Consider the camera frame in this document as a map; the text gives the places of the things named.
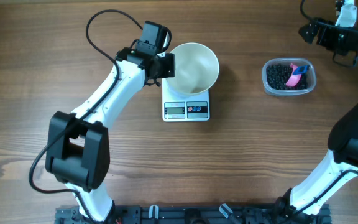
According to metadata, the clear plastic container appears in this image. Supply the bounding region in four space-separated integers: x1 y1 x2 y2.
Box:
262 58 316 96

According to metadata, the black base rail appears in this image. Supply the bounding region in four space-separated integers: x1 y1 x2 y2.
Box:
54 204 332 224

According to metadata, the black beans pile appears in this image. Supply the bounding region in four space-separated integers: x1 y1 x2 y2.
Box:
266 64 309 90

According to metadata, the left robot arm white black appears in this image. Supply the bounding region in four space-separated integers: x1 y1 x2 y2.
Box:
45 47 175 223

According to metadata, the white digital kitchen scale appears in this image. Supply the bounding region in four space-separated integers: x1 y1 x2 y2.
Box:
162 79 210 122

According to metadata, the white bowl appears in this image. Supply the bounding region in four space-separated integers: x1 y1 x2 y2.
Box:
166 42 220 95

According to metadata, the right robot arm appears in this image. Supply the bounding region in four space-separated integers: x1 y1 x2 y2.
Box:
272 1 358 223

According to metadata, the pink scoop blue handle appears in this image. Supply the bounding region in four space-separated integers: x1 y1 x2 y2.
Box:
285 63 310 87

